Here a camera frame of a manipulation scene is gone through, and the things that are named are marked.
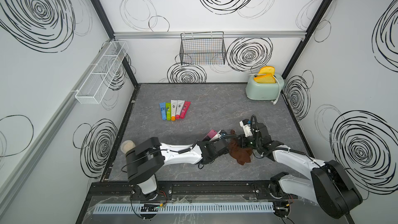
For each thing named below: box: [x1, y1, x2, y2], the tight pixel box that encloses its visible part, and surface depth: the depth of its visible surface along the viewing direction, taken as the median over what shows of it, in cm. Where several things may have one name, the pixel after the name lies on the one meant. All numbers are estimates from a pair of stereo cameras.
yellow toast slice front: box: [253, 73, 277, 84], surface depth 99 cm
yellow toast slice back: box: [258, 65, 276, 76], surface depth 101 cm
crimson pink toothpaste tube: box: [179, 100, 192, 120], surface depth 106 cm
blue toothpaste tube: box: [159, 102, 167, 121], surface depth 104 cm
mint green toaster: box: [245, 73, 285, 101], surface depth 102 cm
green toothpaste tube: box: [165, 102, 172, 121], surface depth 104 cm
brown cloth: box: [228, 129, 253, 166], surface depth 84 cm
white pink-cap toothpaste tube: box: [175, 100, 186, 120], surface depth 107 cm
